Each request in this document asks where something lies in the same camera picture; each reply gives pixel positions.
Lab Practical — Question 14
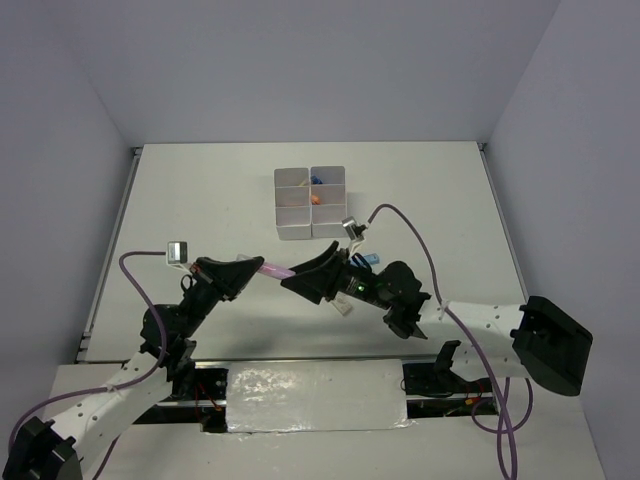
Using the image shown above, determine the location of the blue correction tape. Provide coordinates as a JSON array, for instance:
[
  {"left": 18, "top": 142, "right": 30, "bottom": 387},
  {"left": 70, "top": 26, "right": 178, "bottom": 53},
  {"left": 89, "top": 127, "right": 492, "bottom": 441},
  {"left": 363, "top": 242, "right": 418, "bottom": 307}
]
[{"left": 351, "top": 253, "right": 381, "bottom": 266}]

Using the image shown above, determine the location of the silver foil panel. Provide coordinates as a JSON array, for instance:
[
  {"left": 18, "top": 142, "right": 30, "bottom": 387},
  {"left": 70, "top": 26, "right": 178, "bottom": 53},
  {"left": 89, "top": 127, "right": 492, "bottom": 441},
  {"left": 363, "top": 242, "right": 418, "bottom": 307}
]
[{"left": 226, "top": 359, "right": 409, "bottom": 433}]

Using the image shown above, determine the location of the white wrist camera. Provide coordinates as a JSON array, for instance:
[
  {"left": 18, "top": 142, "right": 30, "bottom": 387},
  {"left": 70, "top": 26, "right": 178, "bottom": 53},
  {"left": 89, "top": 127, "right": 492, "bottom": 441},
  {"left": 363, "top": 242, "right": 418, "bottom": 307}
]
[
  {"left": 165, "top": 241, "right": 190, "bottom": 272},
  {"left": 342, "top": 216, "right": 369, "bottom": 257}
]

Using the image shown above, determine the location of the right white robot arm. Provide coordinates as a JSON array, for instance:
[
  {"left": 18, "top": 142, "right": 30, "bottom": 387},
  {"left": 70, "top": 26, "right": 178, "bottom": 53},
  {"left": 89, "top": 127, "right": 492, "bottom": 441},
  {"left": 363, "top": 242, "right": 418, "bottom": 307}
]
[{"left": 281, "top": 243, "right": 593, "bottom": 397}]

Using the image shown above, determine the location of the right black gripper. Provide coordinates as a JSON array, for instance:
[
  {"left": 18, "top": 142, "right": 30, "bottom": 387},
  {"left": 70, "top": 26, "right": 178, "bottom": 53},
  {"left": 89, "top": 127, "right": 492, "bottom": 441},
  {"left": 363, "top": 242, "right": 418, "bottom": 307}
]
[{"left": 281, "top": 240, "right": 392, "bottom": 309}]

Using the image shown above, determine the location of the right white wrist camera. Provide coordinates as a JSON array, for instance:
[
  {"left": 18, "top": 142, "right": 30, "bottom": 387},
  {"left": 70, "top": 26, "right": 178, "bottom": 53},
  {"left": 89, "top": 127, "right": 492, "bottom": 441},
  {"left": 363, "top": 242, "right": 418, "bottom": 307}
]
[{"left": 342, "top": 216, "right": 369, "bottom": 257}]

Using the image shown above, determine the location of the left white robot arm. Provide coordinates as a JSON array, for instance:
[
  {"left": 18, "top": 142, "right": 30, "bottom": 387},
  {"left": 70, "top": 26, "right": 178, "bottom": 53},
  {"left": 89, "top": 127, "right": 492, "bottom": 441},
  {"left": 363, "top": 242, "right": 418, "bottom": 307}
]
[{"left": 1, "top": 256, "right": 264, "bottom": 479}]

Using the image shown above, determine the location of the left white divided container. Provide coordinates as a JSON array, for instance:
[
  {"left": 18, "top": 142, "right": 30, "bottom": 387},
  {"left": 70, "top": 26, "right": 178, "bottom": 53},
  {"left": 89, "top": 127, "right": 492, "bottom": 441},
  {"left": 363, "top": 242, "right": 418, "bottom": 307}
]
[{"left": 274, "top": 167, "right": 312, "bottom": 241}]

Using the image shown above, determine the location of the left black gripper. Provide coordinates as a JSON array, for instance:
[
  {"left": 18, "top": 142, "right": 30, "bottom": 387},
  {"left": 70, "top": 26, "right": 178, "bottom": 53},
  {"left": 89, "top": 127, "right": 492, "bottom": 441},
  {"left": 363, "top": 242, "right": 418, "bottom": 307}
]
[{"left": 181, "top": 256, "right": 264, "bottom": 337}]

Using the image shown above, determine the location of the white eraser box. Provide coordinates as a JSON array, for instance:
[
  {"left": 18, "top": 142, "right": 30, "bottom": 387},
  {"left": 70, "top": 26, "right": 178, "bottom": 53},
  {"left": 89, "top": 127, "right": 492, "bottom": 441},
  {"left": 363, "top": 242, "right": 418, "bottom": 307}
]
[{"left": 331, "top": 297, "right": 353, "bottom": 316}]

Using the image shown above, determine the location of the pink highlighter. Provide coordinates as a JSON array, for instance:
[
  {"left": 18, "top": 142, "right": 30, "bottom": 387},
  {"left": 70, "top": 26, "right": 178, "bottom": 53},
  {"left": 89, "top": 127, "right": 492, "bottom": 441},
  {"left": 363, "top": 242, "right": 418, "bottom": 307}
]
[{"left": 236, "top": 254, "right": 295, "bottom": 280}]

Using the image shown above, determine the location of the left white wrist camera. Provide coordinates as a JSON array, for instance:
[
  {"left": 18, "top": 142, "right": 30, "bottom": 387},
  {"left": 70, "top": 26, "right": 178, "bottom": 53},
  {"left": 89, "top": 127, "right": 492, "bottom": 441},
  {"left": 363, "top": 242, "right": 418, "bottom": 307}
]
[{"left": 165, "top": 241, "right": 190, "bottom": 272}]

